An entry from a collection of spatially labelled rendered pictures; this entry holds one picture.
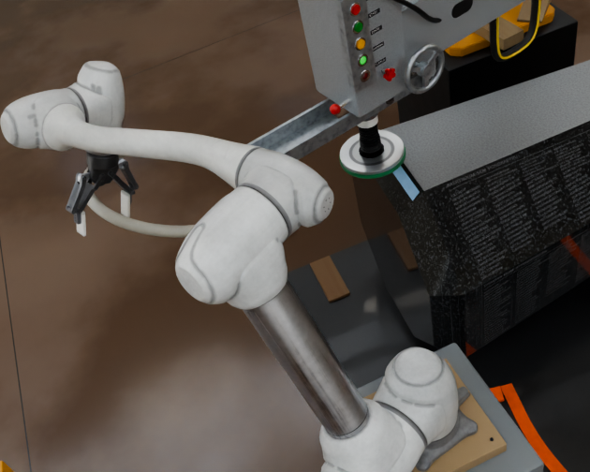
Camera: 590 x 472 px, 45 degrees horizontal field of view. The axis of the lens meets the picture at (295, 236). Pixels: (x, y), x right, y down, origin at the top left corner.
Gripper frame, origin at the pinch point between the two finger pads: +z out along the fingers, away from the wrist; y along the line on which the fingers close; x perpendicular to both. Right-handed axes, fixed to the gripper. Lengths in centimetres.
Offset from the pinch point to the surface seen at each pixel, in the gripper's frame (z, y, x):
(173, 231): -3.4, 6.8, -18.4
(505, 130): -10, 125, -49
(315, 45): -36, 69, -7
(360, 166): 3, 85, -20
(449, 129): -6, 119, -32
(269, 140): -8, 57, -4
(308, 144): -11, 60, -17
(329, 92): -22, 74, -11
